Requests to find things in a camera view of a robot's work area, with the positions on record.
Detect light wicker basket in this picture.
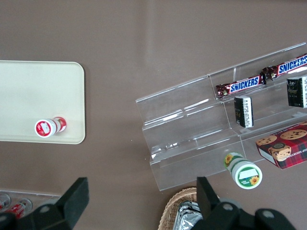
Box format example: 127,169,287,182
159,187,220,230

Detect red lidded yogurt cup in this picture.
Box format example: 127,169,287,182
34,116,68,138

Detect clear acrylic stepped display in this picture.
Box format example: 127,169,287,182
135,42,307,192

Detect stacked foil containers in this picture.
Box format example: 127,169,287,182
174,201,204,230

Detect red tartan cookie box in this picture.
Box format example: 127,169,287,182
255,121,307,170

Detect small black snack box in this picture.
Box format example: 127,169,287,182
234,95,255,129
287,76,307,108

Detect beige plastic tray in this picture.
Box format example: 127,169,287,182
0,61,86,145

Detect green sunflower yogurt cup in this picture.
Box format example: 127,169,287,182
223,152,263,190

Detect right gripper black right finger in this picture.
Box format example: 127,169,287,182
191,176,297,230

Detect clear acrylic bottle rack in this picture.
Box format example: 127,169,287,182
0,190,63,216

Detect Snickers chocolate bar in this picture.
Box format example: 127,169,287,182
261,53,307,82
215,74,267,100

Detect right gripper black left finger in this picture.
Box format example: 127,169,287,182
0,177,90,230

